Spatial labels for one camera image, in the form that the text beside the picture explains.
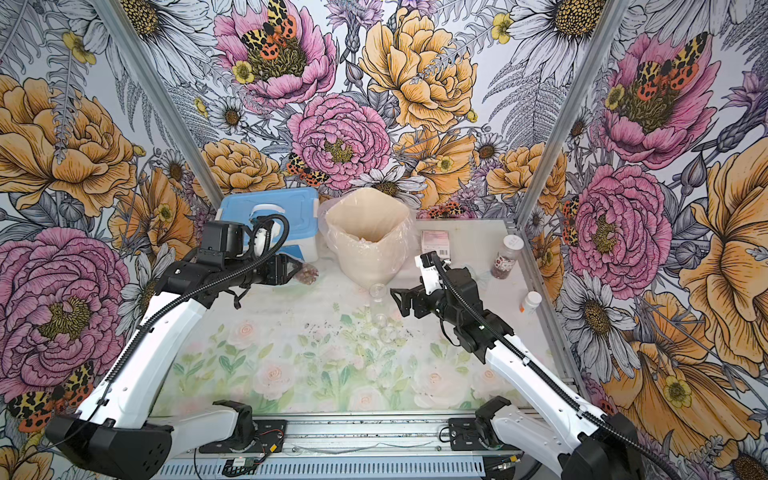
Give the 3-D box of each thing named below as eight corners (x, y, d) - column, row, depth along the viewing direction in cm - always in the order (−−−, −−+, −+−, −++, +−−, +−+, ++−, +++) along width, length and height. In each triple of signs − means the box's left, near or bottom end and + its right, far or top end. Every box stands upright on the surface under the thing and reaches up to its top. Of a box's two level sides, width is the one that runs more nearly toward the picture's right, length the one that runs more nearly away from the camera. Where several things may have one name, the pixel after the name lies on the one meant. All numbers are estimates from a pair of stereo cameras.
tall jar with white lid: (491, 280, 107) (505, 249, 94) (488, 266, 111) (501, 234, 98) (510, 280, 107) (527, 249, 94) (506, 266, 111) (521, 234, 98)
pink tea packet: (423, 259, 112) (423, 253, 109) (421, 236, 119) (421, 230, 116) (450, 259, 112) (452, 253, 109) (446, 236, 119) (448, 230, 116)
